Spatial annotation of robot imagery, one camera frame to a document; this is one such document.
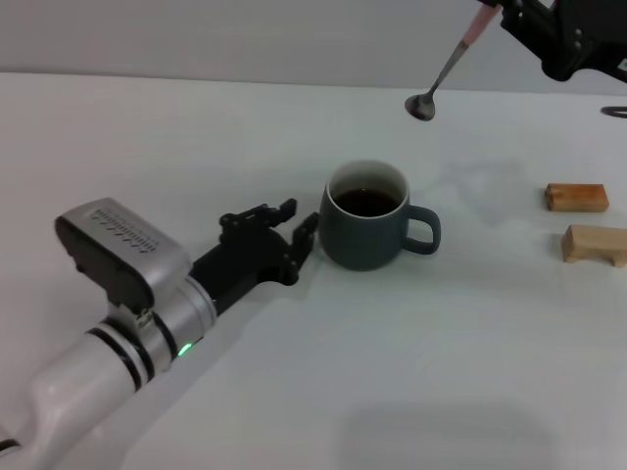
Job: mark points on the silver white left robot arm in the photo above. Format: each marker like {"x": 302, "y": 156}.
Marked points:
{"x": 98, "y": 372}

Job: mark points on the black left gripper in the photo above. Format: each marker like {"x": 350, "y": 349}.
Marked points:
{"x": 245, "y": 262}

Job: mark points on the reddish brown wooden block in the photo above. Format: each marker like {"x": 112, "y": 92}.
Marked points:
{"x": 578, "y": 198}

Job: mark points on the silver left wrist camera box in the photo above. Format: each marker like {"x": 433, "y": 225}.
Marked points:
{"x": 122, "y": 249}

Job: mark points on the light wooden block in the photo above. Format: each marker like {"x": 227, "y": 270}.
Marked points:
{"x": 588, "y": 242}

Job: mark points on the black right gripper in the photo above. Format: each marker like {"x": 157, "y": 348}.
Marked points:
{"x": 597, "y": 34}

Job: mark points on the dark grey ceramic mug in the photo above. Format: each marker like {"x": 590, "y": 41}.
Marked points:
{"x": 362, "y": 240}

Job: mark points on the dark coffee liquid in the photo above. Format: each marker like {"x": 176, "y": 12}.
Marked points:
{"x": 367, "y": 202}

